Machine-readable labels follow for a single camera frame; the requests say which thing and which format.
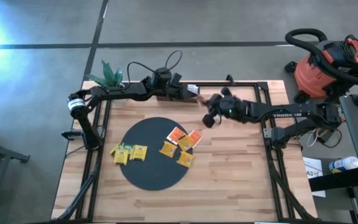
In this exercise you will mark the black bench bar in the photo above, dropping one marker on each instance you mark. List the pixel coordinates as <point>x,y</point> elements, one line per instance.
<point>331,182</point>

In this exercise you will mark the snake plant in white pot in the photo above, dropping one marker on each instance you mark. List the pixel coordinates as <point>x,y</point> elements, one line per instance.
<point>109,74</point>

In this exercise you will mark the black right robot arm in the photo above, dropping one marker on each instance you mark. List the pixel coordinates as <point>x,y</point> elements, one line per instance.
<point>291,113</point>

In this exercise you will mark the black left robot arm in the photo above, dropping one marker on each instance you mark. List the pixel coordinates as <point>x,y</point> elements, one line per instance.
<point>120,91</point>

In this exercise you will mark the black power adapter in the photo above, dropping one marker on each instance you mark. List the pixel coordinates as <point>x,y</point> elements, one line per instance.
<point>326,137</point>

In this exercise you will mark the round dark woven placemat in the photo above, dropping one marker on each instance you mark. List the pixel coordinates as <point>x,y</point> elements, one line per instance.
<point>148,174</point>

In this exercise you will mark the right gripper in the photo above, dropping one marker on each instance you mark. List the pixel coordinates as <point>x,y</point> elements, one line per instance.
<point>232,109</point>

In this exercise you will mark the amber black tea bag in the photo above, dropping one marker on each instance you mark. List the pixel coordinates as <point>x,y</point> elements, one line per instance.
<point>185,159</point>
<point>168,149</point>
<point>185,143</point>

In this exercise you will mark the orange shop vacuum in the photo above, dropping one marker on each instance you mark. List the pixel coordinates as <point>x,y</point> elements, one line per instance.
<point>312,77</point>

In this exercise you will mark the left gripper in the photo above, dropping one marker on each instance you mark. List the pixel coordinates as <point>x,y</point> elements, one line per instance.
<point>176,91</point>

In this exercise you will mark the white paper sheet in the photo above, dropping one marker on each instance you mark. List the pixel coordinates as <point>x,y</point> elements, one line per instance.
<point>311,165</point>

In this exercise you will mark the yellow lemon tea bag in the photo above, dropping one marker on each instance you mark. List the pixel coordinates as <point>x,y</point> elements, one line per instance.
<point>138,153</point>
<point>121,157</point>

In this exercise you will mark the white blue spray can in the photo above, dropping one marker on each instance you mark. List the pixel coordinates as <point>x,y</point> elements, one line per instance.
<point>343,165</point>

